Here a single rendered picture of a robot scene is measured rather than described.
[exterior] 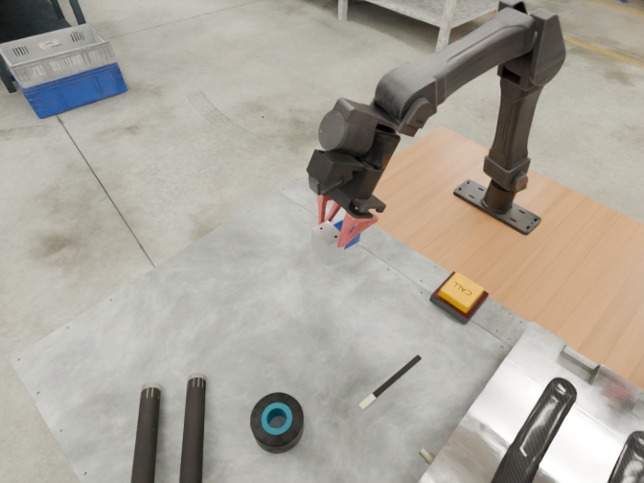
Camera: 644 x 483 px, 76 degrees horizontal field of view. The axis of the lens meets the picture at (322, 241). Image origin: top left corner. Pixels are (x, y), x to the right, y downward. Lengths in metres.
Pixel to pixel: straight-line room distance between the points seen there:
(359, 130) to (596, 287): 0.61
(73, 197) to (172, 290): 1.76
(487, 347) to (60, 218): 2.14
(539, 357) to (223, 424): 0.50
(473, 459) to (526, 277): 0.45
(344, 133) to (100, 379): 0.57
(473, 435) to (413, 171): 0.69
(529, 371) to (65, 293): 1.84
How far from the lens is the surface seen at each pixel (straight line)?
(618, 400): 0.75
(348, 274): 0.85
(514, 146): 0.91
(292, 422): 0.67
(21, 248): 2.43
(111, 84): 3.40
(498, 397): 0.68
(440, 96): 0.66
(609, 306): 0.98
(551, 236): 1.06
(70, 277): 2.17
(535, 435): 0.69
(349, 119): 0.59
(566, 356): 0.78
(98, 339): 0.87
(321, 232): 0.71
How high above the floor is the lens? 1.47
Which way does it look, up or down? 48 degrees down
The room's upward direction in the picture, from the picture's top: straight up
